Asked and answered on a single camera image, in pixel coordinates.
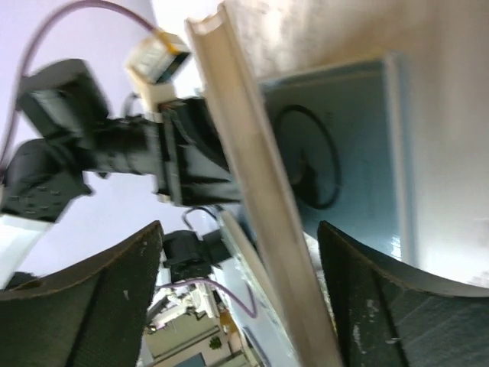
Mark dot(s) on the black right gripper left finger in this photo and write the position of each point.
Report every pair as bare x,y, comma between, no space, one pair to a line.
89,314

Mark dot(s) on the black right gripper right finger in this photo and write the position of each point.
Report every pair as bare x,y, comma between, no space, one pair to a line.
389,313

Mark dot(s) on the black Moon and Sixpence book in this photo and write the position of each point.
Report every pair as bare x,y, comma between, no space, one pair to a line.
237,109

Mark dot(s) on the pale grey-green circle book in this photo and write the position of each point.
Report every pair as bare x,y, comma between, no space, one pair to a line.
344,138

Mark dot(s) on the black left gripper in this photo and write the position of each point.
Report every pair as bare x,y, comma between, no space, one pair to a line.
182,151

